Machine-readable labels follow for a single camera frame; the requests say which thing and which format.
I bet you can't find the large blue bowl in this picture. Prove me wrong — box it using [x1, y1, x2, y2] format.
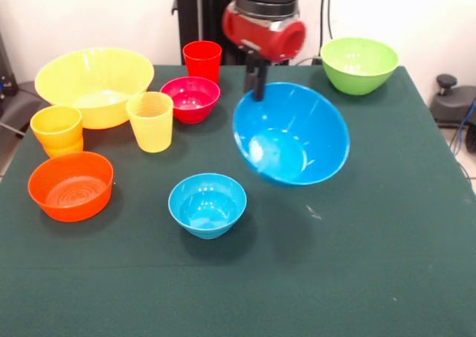
[232, 82, 351, 187]

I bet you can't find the orange cup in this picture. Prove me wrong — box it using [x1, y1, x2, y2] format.
[41, 138, 85, 159]

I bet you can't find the magenta bowl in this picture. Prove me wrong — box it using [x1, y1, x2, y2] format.
[159, 76, 222, 125]

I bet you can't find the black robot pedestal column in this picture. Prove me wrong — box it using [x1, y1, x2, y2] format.
[171, 0, 301, 67]

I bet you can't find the black wall cable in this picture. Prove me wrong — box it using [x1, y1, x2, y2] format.
[318, 0, 328, 50]
[327, 0, 337, 40]

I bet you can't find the green bowl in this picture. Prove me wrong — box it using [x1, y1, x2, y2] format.
[320, 36, 400, 96]

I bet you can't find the large yellow bowl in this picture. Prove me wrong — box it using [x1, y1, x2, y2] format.
[34, 47, 155, 130]

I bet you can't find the amber yellow cup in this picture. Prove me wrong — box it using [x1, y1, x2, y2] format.
[29, 105, 83, 149]

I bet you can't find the pale yellow cup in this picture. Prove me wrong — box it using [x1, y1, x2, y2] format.
[125, 91, 175, 154]

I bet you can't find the small light blue bowl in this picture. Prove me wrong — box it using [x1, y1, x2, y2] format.
[167, 173, 248, 240]

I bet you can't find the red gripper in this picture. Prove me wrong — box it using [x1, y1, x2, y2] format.
[221, 1, 308, 103]

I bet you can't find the black pedestal foot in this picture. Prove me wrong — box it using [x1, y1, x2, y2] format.
[0, 80, 44, 137]
[433, 73, 476, 128]

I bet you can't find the blue cable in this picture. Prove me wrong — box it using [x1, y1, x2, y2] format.
[454, 98, 476, 155]

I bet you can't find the orange bowl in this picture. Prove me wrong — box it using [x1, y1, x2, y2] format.
[27, 151, 115, 223]

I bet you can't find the dark green tablecloth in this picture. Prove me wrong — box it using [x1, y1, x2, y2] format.
[0, 64, 476, 337]

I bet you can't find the red cup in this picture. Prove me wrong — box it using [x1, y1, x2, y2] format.
[181, 40, 223, 85]

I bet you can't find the black equipment box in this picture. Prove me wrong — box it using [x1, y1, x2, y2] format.
[0, 31, 19, 100]

